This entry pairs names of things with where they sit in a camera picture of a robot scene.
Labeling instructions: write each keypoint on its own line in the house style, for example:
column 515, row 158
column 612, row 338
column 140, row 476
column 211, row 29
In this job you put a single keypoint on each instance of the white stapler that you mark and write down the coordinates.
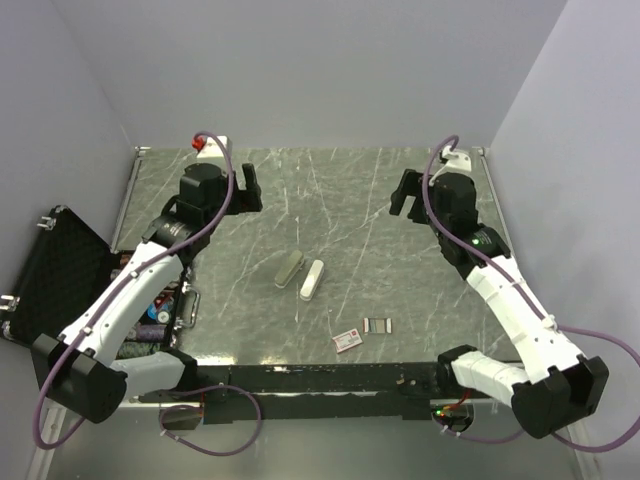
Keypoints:
column 312, row 280

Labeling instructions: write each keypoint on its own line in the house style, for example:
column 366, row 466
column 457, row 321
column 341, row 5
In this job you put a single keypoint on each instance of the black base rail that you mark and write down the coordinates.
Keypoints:
column 408, row 390

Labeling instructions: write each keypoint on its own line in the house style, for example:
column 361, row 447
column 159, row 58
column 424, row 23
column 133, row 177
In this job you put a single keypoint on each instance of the olive green stapler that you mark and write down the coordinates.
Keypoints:
column 289, row 268

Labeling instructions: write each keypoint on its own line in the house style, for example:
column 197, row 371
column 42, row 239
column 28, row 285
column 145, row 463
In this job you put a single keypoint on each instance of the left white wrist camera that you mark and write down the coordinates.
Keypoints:
column 208, row 150

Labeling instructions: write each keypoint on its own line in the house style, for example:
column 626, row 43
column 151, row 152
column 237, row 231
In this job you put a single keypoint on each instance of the black poker chip case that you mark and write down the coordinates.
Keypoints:
column 68, row 268

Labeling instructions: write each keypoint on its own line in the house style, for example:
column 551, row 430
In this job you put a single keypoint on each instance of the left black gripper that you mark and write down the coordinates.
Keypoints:
column 246, row 200

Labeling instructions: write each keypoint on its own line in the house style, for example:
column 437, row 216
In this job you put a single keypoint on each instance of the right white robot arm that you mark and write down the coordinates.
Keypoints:
column 555, row 384

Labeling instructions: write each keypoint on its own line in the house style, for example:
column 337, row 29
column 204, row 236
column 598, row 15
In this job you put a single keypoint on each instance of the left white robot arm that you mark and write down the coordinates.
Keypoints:
column 79, row 369

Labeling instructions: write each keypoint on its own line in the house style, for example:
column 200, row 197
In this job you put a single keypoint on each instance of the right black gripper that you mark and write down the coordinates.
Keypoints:
column 411, row 185

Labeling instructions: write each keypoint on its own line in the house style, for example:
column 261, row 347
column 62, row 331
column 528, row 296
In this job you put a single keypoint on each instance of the red white staple box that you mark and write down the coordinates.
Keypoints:
column 347, row 340

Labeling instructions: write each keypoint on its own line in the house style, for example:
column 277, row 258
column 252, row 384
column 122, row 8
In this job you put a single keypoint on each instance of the staple box tray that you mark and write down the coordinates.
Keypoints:
column 377, row 325

